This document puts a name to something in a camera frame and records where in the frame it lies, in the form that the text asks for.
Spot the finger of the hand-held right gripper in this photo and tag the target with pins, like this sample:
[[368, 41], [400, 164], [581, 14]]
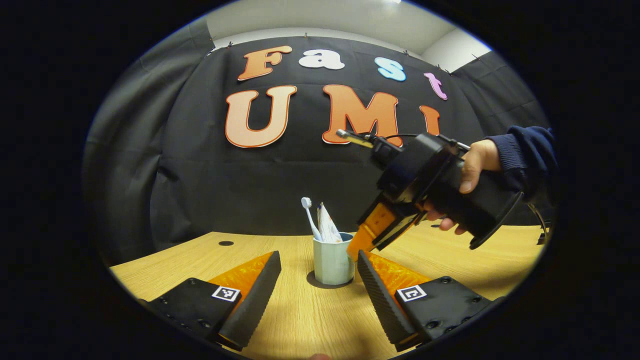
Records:
[[372, 225], [397, 232]]

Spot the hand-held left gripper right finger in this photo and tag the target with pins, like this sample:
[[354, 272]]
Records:
[[377, 295]]

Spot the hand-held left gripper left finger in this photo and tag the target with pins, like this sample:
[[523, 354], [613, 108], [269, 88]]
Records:
[[257, 295]]

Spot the white toothpaste tube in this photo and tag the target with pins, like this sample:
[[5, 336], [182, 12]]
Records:
[[327, 225]]

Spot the pale green cup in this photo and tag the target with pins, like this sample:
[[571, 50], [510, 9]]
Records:
[[332, 262]]

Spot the dark round coaster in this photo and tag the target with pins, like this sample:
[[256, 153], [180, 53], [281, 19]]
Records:
[[312, 281]]

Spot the white toothbrush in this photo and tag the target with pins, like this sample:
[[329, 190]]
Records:
[[311, 220]]

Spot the wooden desktop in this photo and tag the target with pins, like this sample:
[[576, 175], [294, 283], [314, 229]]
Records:
[[310, 320]]

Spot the black backdrop cloth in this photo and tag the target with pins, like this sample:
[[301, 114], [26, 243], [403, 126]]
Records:
[[200, 190]]

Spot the dark metal frame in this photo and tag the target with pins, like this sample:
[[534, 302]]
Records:
[[542, 230]]

